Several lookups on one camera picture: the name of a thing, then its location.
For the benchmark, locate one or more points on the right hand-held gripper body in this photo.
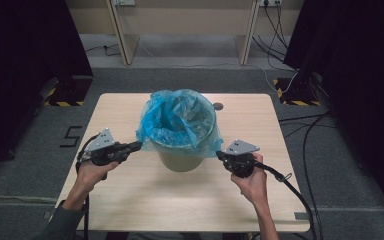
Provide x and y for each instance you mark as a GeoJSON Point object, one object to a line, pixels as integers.
{"type": "Point", "coordinates": [240, 160]}

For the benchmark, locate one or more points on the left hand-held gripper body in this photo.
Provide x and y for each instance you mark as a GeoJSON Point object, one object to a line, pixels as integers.
{"type": "Point", "coordinates": [105, 151]}

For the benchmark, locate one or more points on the beige trash bin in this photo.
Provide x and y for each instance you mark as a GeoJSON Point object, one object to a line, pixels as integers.
{"type": "Point", "coordinates": [181, 156]}

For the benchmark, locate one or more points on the blue plastic trash bag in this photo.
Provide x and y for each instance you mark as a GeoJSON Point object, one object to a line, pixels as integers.
{"type": "Point", "coordinates": [180, 120]}

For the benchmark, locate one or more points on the person's left hand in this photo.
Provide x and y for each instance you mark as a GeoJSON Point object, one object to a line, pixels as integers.
{"type": "Point", "coordinates": [91, 175]}

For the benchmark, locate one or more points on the person's right hand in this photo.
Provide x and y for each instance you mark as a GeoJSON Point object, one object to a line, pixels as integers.
{"type": "Point", "coordinates": [253, 186]}

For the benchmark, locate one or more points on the round grey table grommet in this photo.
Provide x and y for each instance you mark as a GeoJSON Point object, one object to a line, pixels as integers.
{"type": "Point", "coordinates": [218, 106]}

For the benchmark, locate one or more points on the yellow black striped base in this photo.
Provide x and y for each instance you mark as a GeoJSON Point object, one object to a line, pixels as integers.
{"type": "Point", "coordinates": [68, 96]}
{"type": "Point", "coordinates": [296, 96]}

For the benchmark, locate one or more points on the wooden stand leg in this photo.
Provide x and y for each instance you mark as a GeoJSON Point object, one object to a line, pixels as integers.
{"type": "Point", "coordinates": [125, 40]}
{"type": "Point", "coordinates": [246, 40]}

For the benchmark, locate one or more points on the black curtain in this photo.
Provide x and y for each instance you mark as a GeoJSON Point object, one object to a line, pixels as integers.
{"type": "Point", "coordinates": [363, 83]}
{"type": "Point", "coordinates": [20, 66]}

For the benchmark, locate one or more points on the grey metal table bracket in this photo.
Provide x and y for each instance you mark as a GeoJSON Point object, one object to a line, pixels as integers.
{"type": "Point", "coordinates": [301, 216]}
{"type": "Point", "coordinates": [49, 214]}

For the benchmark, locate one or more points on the wall power socket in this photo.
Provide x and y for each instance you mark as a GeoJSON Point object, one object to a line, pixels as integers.
{"type": "Point", "coordinates": [270, 2]}
{"type": "Point", "coordinates": [124, 2]}

